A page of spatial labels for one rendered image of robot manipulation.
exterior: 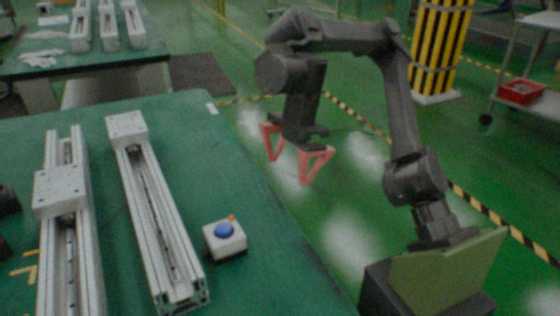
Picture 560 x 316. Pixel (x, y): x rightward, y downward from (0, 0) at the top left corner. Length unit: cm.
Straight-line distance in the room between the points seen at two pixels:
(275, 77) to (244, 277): 48
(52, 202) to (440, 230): 83
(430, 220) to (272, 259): 36
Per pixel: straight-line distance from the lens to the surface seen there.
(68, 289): 85
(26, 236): 111
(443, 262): 69
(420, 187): 72
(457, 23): 369
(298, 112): 58
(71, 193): 97
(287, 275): 83
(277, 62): 51
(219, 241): 83
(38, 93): 251
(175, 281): 79
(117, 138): 117
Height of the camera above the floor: 143
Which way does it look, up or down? 33 degrees down
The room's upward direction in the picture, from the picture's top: straight up
